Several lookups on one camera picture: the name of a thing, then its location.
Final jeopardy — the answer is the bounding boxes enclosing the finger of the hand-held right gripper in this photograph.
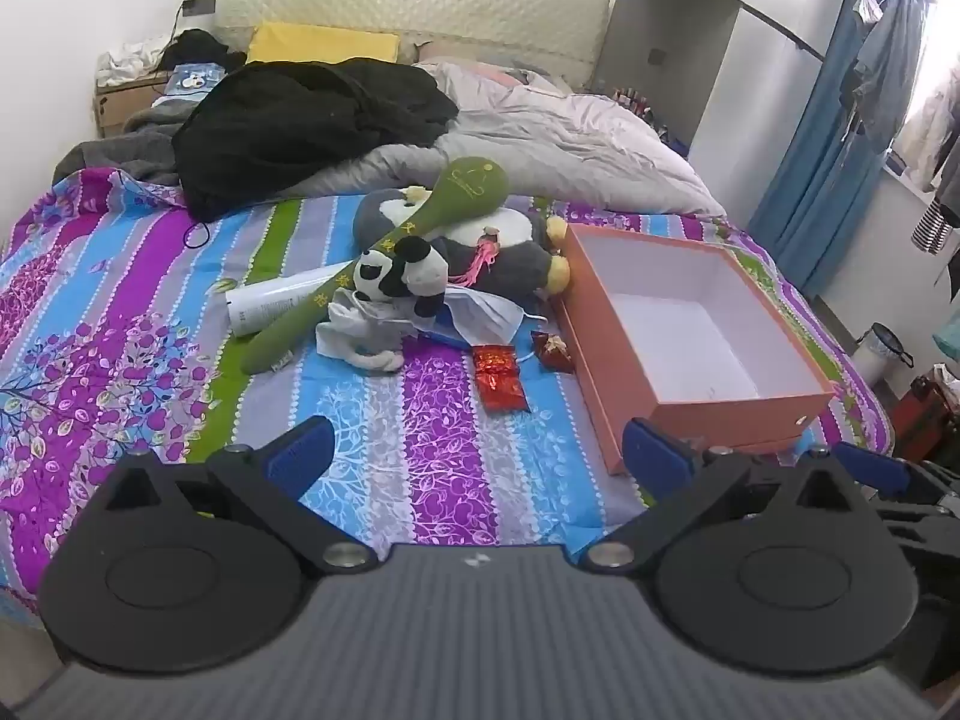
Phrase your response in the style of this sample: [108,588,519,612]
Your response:
[832,440,913,500]

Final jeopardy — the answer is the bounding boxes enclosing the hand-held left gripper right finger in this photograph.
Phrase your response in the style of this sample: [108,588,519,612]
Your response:
[581,418,871,578]

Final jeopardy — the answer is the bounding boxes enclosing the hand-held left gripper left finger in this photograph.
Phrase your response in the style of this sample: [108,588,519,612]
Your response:
[101,415,378,578]

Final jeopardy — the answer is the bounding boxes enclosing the orange cardboard box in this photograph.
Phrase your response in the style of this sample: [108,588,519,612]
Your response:
[559,223,837,477]

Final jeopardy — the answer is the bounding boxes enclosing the white plush toy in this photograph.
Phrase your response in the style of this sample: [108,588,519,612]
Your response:
[313,292,421,374]

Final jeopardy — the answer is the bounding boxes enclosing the small red gold packet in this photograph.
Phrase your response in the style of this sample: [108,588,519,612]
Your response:
[531,330,577,374]

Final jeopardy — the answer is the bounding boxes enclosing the red case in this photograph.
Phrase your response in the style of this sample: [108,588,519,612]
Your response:
[892,367,960,458]

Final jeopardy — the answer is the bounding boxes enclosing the white trash can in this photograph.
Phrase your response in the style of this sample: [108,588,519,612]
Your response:
[855,322,912,383]

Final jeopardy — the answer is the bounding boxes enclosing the white tube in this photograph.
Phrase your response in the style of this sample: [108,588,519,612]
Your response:
[227,264,361,338]

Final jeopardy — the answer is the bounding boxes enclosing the red candy wrapper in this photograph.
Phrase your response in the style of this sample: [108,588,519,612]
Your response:
[472,343,532,415]

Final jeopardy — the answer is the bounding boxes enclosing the small panda plush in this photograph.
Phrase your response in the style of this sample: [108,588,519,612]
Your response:
[352,236,451,318]

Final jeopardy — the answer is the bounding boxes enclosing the striped hanging garment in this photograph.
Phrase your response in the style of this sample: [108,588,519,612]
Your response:
[911,199,960,260]

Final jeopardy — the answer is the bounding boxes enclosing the grey penguin plush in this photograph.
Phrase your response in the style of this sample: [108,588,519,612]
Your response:
[352,186,575,301]

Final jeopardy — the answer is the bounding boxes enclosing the blue curtain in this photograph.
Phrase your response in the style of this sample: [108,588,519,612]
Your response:
[746,0,912,293]

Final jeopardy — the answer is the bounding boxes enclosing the green plush spoon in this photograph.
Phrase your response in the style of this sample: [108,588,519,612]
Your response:
[241,156,511,376]

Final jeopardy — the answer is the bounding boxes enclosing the black jacket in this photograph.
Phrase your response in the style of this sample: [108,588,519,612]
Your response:
[172,58,460,222]

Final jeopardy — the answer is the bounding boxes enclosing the grey duvet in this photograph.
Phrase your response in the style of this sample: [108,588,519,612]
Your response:
[281,58,727,218]

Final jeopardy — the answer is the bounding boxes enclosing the row of small bottles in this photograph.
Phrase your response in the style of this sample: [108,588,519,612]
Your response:
[615,86,691,155]

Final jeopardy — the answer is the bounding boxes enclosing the white hanging garment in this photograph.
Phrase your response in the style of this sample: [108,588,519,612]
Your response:
[896,67,960,188]

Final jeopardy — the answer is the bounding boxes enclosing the dark grey blanket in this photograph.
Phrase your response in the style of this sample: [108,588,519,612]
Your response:
[51,101,185,185]

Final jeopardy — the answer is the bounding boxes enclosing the blue panda print pack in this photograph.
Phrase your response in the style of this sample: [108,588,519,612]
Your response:
[166,62,226,97]

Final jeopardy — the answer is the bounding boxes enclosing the brown cardboard carton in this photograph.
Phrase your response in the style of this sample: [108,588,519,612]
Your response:
[94,71,177,140]

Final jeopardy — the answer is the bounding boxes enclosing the grey blue hanging shirt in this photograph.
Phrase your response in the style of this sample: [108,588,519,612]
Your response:
[840,0,938,155]

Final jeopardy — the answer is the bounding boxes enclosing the yellow pillow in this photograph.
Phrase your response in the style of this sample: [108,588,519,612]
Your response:
[246,22,400,67]

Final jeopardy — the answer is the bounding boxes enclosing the black cloth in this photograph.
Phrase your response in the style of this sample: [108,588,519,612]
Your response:
[161,28,248,72]

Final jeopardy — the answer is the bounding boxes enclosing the white crumpled cloth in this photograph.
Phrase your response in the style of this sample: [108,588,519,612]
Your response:
[97,34,177,87]

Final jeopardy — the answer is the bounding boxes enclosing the grey wardrobe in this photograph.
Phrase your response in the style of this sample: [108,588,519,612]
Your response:
[592,0,743,158]

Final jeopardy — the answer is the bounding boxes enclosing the cream padded headboard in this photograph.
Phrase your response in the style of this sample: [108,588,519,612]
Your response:
[214,0,610,95]

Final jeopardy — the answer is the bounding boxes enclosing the black rail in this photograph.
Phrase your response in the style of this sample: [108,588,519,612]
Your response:
[739,4,826,61]

